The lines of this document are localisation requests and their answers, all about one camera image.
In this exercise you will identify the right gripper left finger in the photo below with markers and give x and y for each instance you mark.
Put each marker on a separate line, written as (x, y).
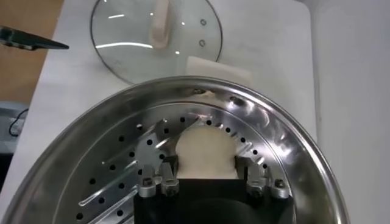
(147, 182)

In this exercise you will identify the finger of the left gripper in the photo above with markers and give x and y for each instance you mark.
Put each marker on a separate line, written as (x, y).
(24, 39)

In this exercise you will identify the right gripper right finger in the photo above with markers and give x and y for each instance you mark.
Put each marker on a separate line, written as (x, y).
(256, 182)

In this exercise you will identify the white steamed baozi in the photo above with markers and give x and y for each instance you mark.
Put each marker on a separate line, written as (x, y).
(207, 152)

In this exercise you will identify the glass pot lid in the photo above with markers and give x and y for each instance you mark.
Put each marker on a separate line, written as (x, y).
(131, 30)

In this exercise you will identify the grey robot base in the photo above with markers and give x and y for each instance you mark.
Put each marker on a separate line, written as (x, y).
(12, 112)

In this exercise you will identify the perforated steel steamer basket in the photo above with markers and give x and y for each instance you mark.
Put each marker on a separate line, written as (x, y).
(91, 128)

